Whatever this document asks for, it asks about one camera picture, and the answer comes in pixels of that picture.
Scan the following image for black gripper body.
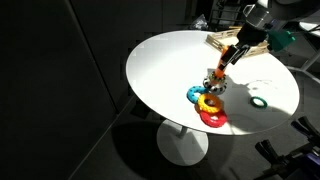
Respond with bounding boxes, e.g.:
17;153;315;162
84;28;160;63
235;22;270;48

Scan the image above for orange stand with striped base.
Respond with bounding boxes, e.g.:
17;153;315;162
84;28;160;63
202;44;232;94

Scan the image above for black white green knobbed ring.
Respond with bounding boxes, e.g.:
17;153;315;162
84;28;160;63
208;71;228;85

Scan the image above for wooden slatted tray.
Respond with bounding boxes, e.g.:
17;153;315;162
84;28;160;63
204;27;275;58

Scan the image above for green and orange object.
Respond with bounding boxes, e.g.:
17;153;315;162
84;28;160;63
266;29;296;53

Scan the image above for dark metal rack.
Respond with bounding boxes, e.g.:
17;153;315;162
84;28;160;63
208;0;244;30

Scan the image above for crumpled plastic bag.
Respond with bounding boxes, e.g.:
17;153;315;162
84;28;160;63
191;13;210;31

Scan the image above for small white round table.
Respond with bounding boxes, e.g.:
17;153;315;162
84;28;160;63
298;21;320;38

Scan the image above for grey metal legs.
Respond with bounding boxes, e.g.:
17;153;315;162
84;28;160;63
285;49;320;84

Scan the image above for black and purple clamp equipment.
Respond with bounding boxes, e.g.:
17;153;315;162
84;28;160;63
254;115;320;180

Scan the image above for dark green thin ring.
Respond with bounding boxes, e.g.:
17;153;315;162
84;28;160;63
249;96;269;110

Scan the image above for blue dotted ring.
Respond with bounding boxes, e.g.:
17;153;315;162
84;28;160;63
186;85;210;104

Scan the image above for yellow bumpy ring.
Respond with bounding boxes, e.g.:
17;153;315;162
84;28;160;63
197;93;223;115

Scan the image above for red ring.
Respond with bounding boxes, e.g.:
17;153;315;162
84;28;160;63
198;109;229;129

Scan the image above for white table pedestal base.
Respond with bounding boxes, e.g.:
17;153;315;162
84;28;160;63
156;119;210;167

